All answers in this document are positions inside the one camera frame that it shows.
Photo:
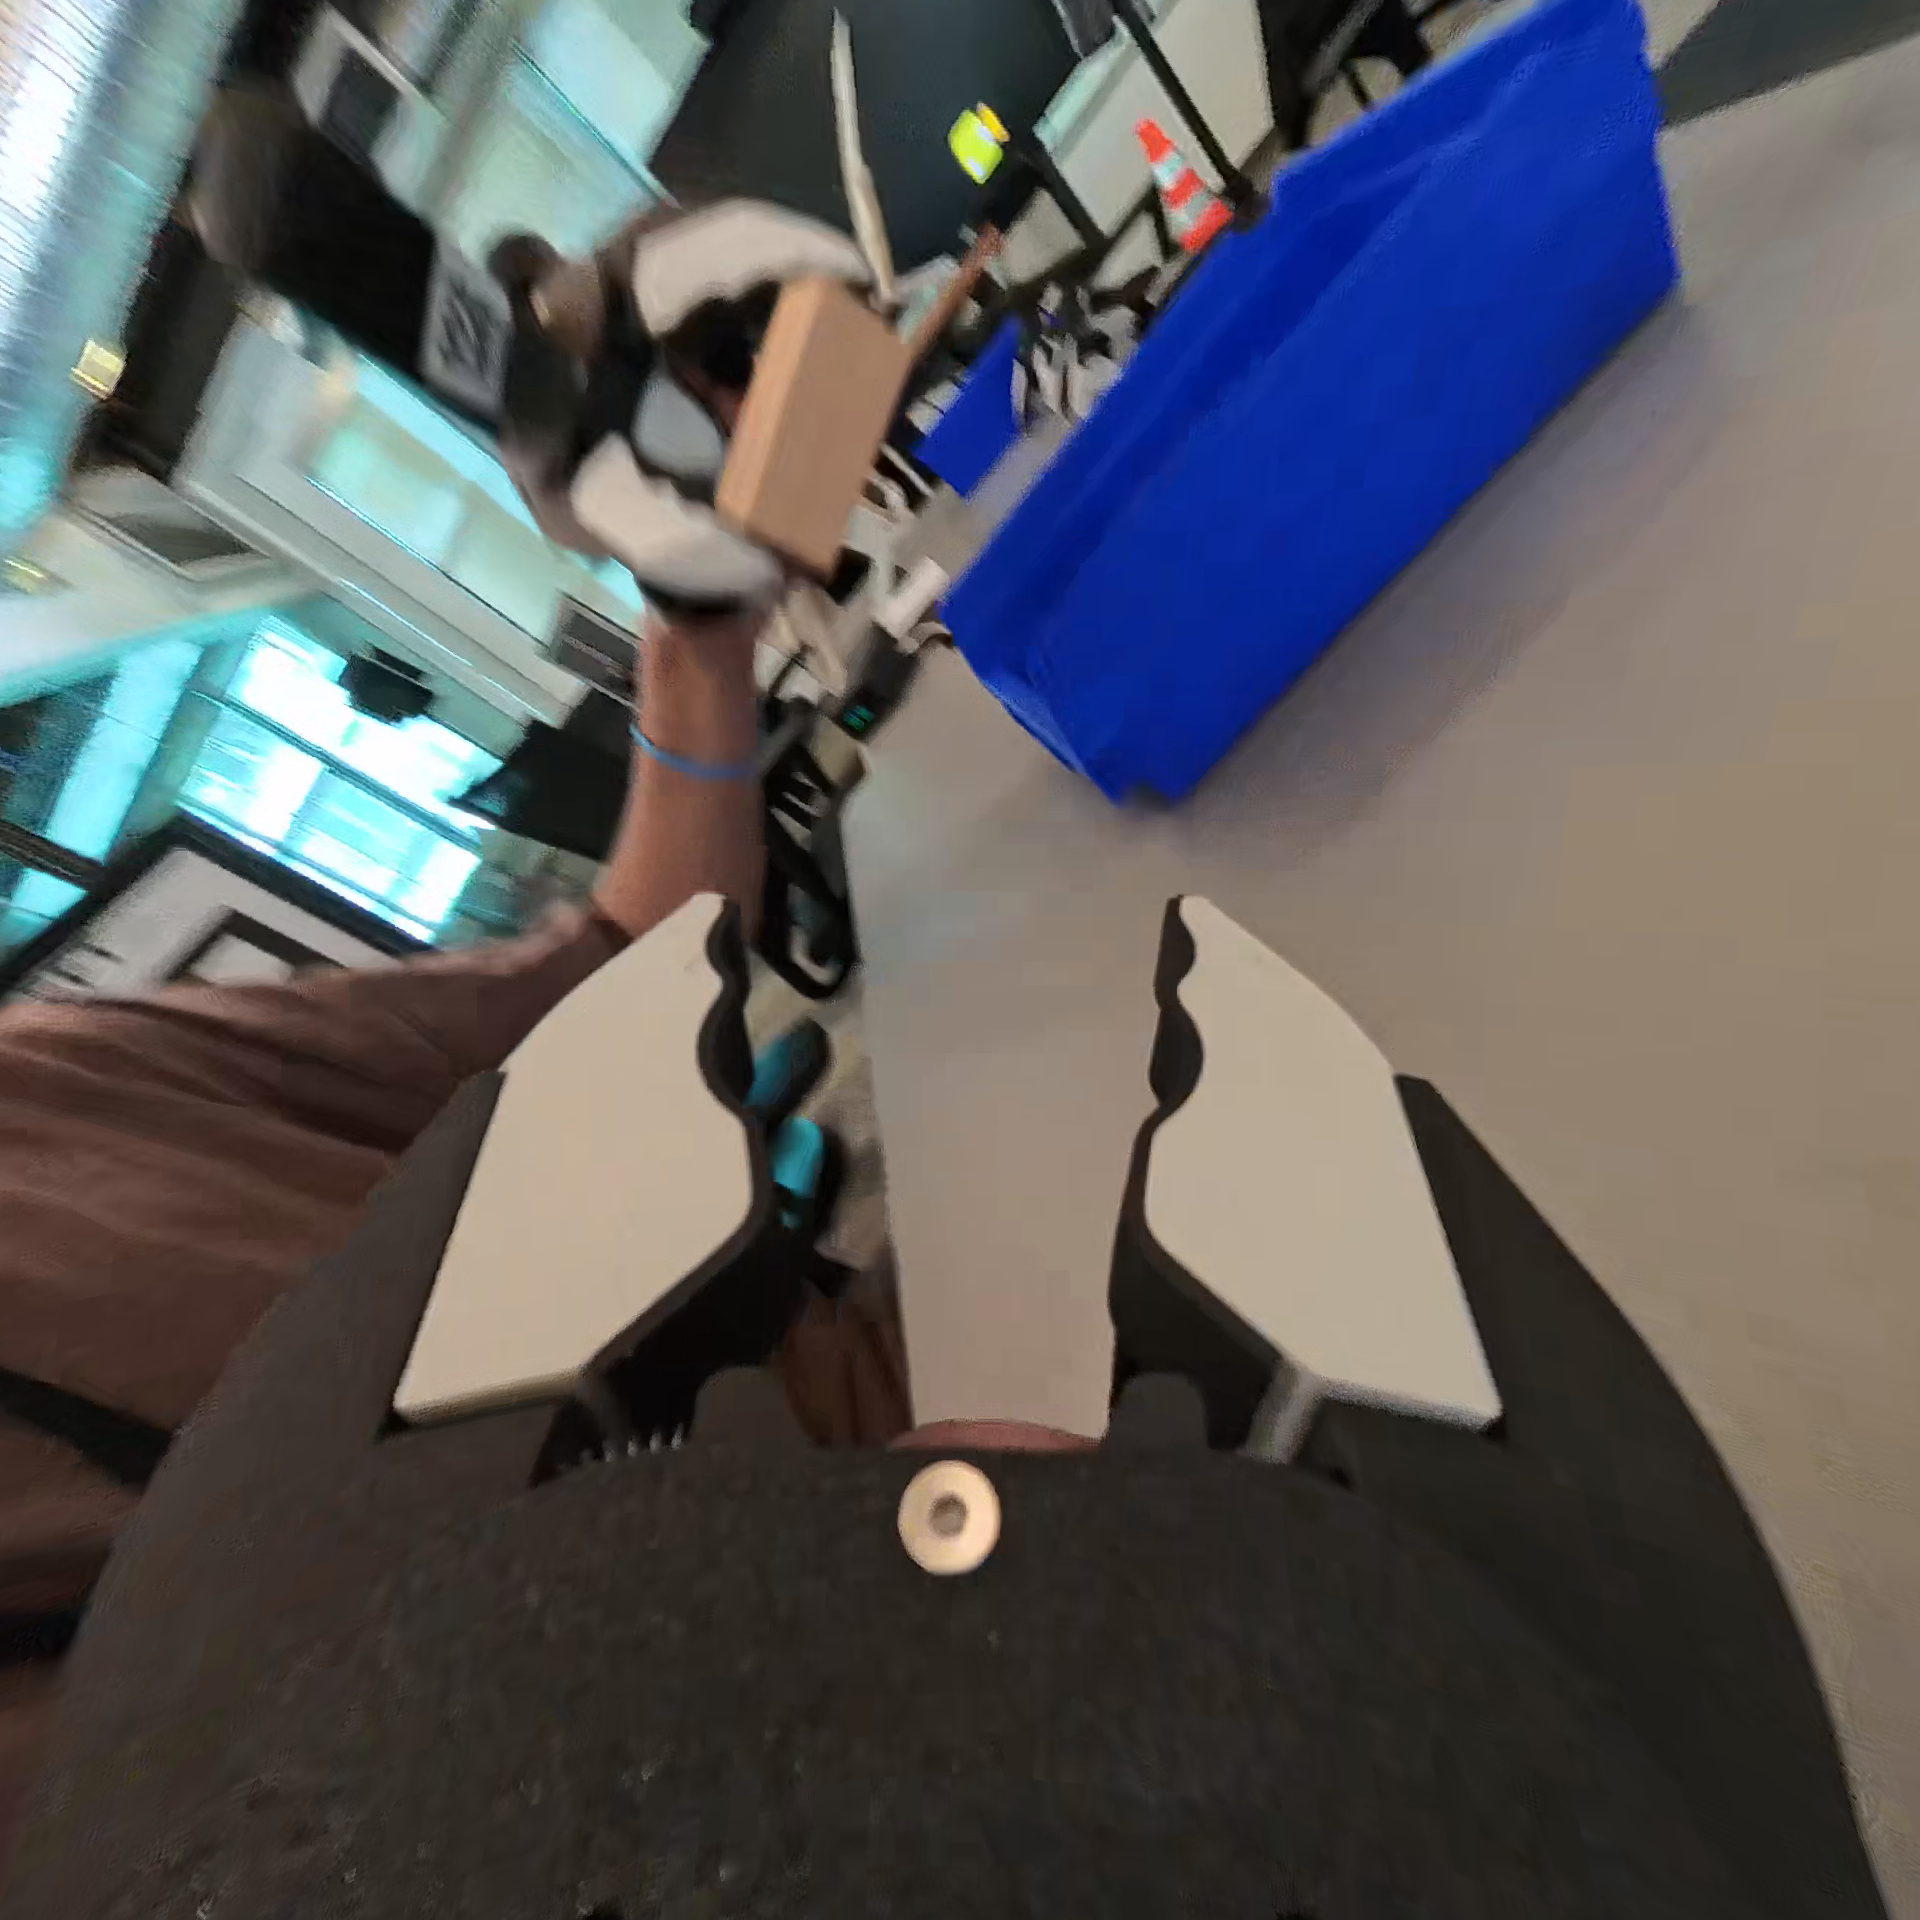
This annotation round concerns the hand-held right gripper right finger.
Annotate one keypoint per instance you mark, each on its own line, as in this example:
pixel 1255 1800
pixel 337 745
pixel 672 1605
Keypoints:
pixel 1306 1200

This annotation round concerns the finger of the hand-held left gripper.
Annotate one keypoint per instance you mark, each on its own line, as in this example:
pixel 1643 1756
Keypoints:
pixel 751 256
pixel 684 526

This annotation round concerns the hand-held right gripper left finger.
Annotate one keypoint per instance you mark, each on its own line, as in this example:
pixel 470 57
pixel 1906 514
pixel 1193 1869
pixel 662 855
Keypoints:
pixel 571 1200

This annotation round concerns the natural wood block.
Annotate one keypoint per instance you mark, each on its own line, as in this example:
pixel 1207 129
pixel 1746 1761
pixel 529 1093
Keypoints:
pixel 812 428

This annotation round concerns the person's left forearm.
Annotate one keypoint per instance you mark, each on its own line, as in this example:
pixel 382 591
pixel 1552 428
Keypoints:
pixel 698 781

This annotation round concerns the grey desk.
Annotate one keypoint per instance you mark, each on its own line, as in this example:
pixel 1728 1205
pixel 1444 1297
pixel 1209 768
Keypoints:
pixel 1622 842

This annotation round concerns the black monitor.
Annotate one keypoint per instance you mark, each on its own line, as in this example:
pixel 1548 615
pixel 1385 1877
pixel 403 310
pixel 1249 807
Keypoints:
pixel 871 92

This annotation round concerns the blue wristband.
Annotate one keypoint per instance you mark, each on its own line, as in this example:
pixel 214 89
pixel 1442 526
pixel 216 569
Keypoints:
pixel 698 758

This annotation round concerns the black office chair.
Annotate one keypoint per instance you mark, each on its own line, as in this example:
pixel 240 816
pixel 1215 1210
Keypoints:
pixel 788 1126

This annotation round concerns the small blue plastic bin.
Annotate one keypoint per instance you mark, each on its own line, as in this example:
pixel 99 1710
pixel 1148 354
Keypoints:
pixel 977 415

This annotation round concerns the person's brown clothing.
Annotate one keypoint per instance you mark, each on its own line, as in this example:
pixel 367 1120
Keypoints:
pixel 210 1200

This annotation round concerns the red floor object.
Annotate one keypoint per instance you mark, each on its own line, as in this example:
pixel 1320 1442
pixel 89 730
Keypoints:
pixel 1180 188

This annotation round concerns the large tag board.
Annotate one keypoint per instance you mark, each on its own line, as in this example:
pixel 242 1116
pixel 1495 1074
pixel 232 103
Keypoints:
pixel 164 916

